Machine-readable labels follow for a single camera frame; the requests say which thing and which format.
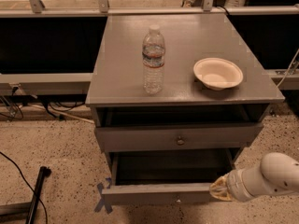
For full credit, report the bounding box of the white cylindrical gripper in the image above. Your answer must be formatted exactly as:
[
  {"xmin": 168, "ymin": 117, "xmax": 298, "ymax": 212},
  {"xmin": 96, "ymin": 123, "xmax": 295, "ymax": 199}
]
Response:
[{"xmin": 210, "ymin": 167, "xmax": 264, "ymax": 203}]

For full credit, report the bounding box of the grey drawer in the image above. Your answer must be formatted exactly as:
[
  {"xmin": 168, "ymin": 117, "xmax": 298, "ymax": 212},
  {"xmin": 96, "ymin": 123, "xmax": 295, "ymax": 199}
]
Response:
[
  {"xmin": 104, "ymin": 148, "xmax": 235, "ymax": 205},
  {"xmin": 92, "ymin": 105, "xmax": 265, "ymax": 152}
]

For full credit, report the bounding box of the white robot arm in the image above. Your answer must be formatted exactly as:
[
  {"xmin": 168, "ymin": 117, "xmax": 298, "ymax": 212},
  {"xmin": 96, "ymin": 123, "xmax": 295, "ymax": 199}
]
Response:
[{"xmin": 209, "ymin": 152, "xmax": 299, "ymax": 203}]

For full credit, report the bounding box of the grey top drawer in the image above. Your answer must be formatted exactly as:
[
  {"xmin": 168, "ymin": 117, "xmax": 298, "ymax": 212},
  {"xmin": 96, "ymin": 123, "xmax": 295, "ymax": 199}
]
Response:
[{"xmin": 92, "ymin": 105, "xmax": 265, "ymax": 152}]

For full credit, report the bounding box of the grey wooden drawer cabinet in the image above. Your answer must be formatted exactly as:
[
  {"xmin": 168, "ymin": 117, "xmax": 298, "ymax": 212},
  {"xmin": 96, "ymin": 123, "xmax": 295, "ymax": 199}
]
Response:
[{"xmin": 85, "ymin": 13, "xmax": 286, "ymax": 198}]

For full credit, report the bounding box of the white paper bowl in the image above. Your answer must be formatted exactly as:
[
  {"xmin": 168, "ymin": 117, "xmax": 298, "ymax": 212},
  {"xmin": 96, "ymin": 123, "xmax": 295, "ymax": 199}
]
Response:
[{"xmin": 193, "ymin": 58, "xmax": 243, "ymax": 91}]

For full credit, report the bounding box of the blue tape cross mark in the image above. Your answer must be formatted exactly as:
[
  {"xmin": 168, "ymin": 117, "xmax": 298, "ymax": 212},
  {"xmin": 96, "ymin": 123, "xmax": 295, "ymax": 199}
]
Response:
[{"xmin": 94, "ymin": 177, "xmax": 113, "ymax": 214}]

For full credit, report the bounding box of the clear plastic water bottle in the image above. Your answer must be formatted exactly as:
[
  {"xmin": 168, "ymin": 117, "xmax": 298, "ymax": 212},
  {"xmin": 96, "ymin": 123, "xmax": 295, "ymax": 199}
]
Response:
[{"xmin": 142, "ymin": 25, "xmax": 165, "ymax": 94}]

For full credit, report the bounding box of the black metal stand leg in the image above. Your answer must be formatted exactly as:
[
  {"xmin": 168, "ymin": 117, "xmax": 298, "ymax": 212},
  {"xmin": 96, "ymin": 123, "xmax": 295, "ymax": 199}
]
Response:
[{"xmin": 0, "ymin": 166, "xmax": 51, "ymax": 224}]

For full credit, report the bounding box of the white cable at right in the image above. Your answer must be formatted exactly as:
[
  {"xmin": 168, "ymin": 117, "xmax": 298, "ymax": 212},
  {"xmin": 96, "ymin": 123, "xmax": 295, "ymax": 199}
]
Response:
[{"xmin": 275, "ymin": 49, "xmax": 299, "ymax": 89}]

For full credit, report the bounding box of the black cable bundle at left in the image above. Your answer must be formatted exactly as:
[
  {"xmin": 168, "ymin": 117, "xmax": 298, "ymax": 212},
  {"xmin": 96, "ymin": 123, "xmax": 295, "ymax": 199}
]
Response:
[{"xmin": 0, "ymin": 86, "xmax": 87, "ymax": 121}]

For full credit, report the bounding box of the black floor cable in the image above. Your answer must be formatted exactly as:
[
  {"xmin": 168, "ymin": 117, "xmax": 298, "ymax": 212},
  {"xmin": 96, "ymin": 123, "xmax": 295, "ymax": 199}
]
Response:
[{"xmin": 0, "ymin": 151, "xmax": 49, "ymax": 224}]

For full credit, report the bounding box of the grey metal railing frame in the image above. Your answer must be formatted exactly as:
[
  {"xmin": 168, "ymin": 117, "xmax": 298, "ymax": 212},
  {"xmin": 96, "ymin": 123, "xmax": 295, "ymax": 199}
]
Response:
[{"xmin": 1, "ymin": 0, "xmax": 298, "ymax": 96}]

